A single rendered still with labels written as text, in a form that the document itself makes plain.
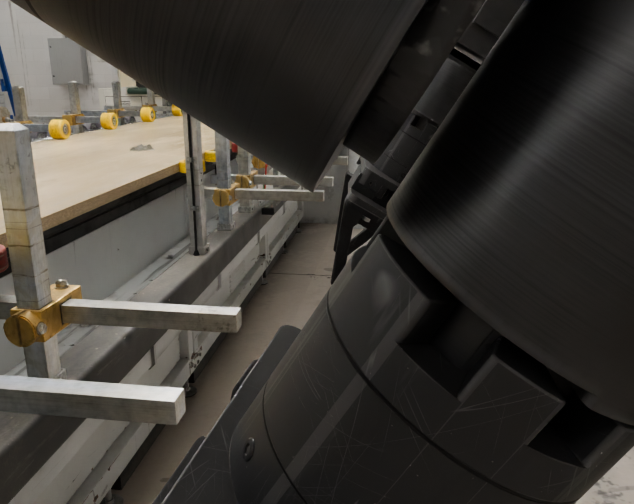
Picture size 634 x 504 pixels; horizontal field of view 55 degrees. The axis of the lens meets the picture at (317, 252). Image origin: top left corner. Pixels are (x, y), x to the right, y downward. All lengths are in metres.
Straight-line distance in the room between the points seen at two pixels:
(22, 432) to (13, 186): 0.34
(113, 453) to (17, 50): 11.54
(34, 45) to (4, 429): 12.01
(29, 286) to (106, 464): 0.91
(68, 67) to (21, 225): 11.33
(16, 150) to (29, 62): 11.97
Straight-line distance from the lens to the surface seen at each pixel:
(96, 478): 1.76
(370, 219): 0.48
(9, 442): 0.94
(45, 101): 12.78
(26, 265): 0.97
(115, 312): 0.98
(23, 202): 0.94
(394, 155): 0.51
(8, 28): 13.09
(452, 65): 0.51
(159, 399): 0.70
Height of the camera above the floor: 1.17
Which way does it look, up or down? 17 degrees down
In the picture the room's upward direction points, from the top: straight up
